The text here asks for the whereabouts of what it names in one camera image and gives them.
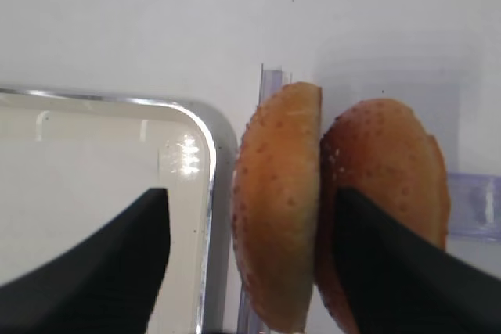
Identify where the cream metal tray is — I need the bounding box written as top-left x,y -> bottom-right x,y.
1,88 -> 236,333

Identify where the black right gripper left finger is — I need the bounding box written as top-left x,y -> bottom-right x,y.
1,189 -> 171,333

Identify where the clear holder behind top buns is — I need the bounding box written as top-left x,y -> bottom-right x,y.
448,173 -> 500,242

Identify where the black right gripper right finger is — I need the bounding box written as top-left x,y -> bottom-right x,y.
332,188 -> 500,333

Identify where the sesame bun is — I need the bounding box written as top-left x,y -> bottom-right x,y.
231,82 -> 322,333
315,99 -> 451,333

